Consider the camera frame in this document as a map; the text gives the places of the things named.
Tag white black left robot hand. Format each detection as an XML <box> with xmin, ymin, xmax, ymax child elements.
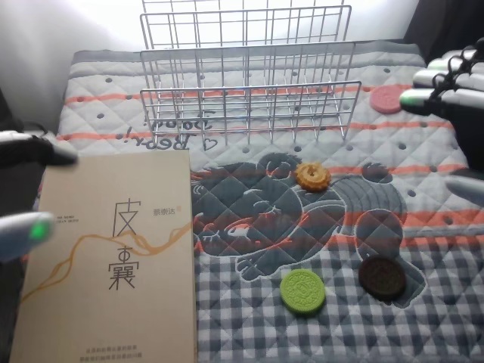
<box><xmin>0</xmin><ymin>128</ymin><xmax>80</xmax><ymax>265</ymax></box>

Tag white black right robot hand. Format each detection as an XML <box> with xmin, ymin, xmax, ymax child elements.
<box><xmin>399</xmin><ymin>36</ymin><xmax>484</xmax><ymax>208</ymax></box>

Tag pink toy sandwich cookie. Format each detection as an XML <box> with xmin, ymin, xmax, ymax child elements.
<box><xmin>369</xmin><ymin>85</ymin><xmax>404</xmax><ymax>115</ymax></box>

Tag yellow toy butter cookie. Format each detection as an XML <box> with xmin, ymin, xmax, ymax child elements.
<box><xmin>294</xmin><ymin>161</ymin><xmax>333</xmax><ymax>194</ymax></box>

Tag brown toy sandwich cookie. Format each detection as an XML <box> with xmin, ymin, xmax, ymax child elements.
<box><xmin>358</xmin><ymin>255</ymin><xmax>408</xmax><ymax>303</ymax></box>

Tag grey bear print quilt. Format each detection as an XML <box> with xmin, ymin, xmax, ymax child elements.
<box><xmin>18</xmin><ymin>39</ymin><xmax>484</xmax><ymax>363</ymax></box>

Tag green toy sandwich cookie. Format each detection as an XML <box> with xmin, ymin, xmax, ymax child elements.
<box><xmin>279</xmin><ymin>268</ymin><xmax>327</xmax><ymax>317</ymax></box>

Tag wire dish rack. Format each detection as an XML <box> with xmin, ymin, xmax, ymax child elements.
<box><xmin>138</xmin><ymin>0</ymin><xmax>364</xmax><ymax>147</ymax></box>

